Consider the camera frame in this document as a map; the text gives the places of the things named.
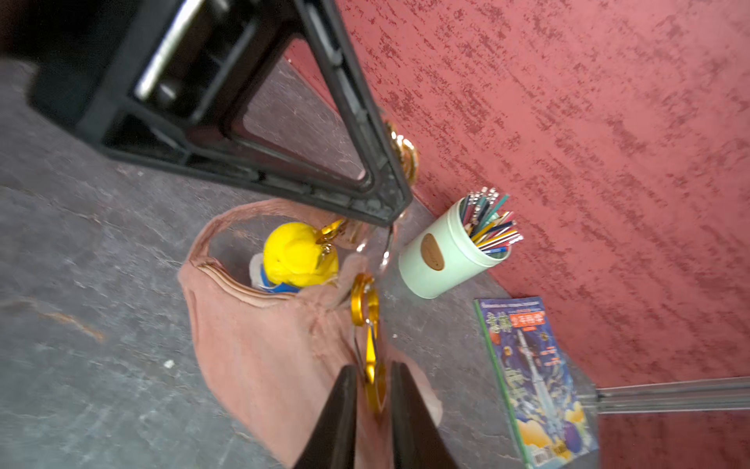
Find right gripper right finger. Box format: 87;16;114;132
391;362;458;469

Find right corner aluminium post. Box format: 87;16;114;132
580;376;749;414

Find mint green pencil cup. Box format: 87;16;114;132
398;201;511;299

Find colourful comic book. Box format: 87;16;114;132
475;297;599;468

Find yellow duck keychain decoration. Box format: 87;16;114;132
249;222;340;293

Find bundle of coloured pencils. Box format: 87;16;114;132
458;187;525;260

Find pink suede shoulder bag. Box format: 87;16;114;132
179;199;443;468

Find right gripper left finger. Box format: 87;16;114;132
293;365;357;469

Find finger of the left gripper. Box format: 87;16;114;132
29;1;412;226

